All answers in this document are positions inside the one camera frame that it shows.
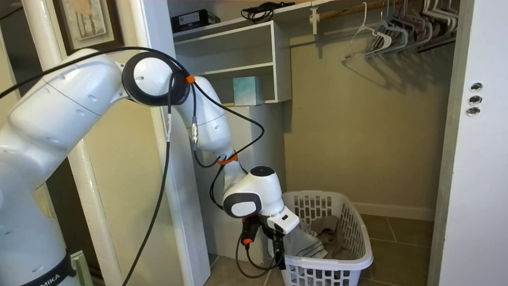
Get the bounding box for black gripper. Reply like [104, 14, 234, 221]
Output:
[239, 216, 285, 270]

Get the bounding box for white plastic laundry basket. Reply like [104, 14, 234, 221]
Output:
[282, 191, 373, 286]

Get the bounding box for white blue striped towel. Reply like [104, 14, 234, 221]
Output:
[285, 237, 328, 259]

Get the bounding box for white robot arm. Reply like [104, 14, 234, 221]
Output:
[0, 48, 300, 286]

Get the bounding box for grey checkered cloth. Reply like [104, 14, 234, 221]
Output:
[311, 203, 365, 261]

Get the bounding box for white closet cabinet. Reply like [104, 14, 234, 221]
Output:
[184, 103, 290, 261]

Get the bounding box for white closet shelf unit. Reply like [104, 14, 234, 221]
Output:
[174, 21, 290, 103]

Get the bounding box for white right closet door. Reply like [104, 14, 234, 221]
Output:
[427, 0, 508, 286]

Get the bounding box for black box on shelf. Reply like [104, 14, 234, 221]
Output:
[171, 10, 220, 32]

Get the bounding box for white plastic hangers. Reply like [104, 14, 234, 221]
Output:
[339, 0, 460, 89]

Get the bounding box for wooden closet rod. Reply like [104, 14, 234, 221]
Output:
[309, 0, 387, 24]

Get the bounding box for black cables on shelf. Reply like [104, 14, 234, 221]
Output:
[239, 0, 296, 24]

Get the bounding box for framed picture on wall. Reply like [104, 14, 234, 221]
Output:
[52, 0, 123, 54]

